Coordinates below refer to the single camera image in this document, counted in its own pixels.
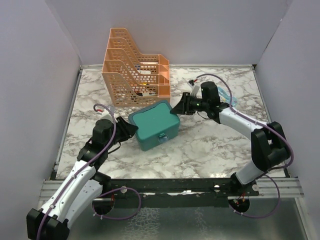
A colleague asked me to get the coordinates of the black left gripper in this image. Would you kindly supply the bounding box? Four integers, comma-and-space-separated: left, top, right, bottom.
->
106, 116, 139, 150

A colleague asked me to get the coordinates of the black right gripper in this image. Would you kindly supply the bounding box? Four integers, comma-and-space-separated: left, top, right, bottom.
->
170, 92, 209, 116

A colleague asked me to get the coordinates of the teal plastic medicine box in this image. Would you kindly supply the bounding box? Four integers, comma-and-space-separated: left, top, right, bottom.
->
128, 100, 181, 151

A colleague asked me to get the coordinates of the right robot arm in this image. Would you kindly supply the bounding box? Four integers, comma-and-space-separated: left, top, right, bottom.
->
170, 81, 292, 196

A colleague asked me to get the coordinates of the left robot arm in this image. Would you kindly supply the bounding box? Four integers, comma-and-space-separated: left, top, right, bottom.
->
26, 116, 138, 240

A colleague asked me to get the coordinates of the blue toothbrush blister pack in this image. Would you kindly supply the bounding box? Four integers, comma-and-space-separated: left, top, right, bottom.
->
217, 86, 239, 108

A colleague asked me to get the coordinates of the peach plastic file organizer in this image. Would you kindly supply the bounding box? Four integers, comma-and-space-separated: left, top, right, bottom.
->
101, 27, 171, 107

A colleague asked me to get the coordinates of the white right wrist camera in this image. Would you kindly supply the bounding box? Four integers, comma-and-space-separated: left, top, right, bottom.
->
188, 79, 201, 97

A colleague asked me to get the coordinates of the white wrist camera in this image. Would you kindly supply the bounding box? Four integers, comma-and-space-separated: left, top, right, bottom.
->
188, 79, 201, 97
97, 106, 118, 122

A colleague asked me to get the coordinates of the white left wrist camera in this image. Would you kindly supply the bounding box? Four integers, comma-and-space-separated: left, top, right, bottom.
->
97, 106, 118, 122

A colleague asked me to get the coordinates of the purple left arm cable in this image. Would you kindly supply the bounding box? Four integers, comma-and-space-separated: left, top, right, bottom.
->
37, 103, 142, 240

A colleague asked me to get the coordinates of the black metal base rail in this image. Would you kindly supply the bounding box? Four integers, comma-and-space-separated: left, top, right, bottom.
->
93, 178, 259, 209

